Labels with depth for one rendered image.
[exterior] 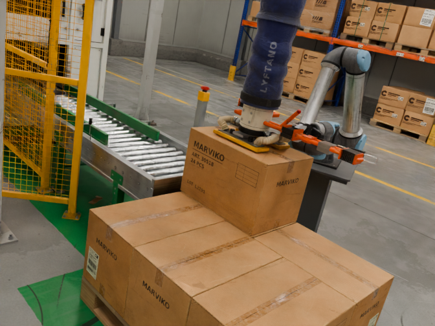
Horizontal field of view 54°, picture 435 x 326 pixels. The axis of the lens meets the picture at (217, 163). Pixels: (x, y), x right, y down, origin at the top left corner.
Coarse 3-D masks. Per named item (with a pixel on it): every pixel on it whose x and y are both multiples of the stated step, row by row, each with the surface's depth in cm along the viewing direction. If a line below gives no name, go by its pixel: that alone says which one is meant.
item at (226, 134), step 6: (216, 132) 239; (222, 132) 237; (228, 132) 238; (228, 138) 233; (234, 138) 230; (240, 138) 230; (246, 138) 232; (252, 138) 227; (240, 144) 227; (246, 144) 224; (252, 144) 224; (252, 150) 221; (258, 150) 219; (264, 150) 223
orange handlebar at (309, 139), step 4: (236, 112) 242; (240, 112) 240; (276, 116) 254; (264, 124) 229; (268, 124) 227; (272, 124) 225; (276, 124) 228; (276, 128) 223; (280, 128) 221; (296, 136) 215; (300, 136) 213; (304, 136) 211; (308, 136) 212; (312, 136) 212; (304, 140) 212; (308, 140) 210; (312, 140) 209; (316, 140) 212; (320, 140) 211; (316, 144) 207; (332, 148) 201; (336, 148) 204; (340, 148) 203; (336, 152) 200; (360, 160) 193
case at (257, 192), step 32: (192, 128) 244; (192, 160) 247; (224, 160) 228; (256, 160) 212; (288, 160) 219; (192, 192) 250; (224, 192) 231; (256, 192) 214; (288, 192) 229; (256, 224) 219
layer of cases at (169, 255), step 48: (96, 240) 212; (144, 240) 196; (192, 240) 204; (240, 240) 213; (288, 240) 223; (96, 288) 218; (144, 288) 186; (192, 288) 169; (240, 288) 175; (288, 288) 181; (336, 288) 188; (384, 288) 203
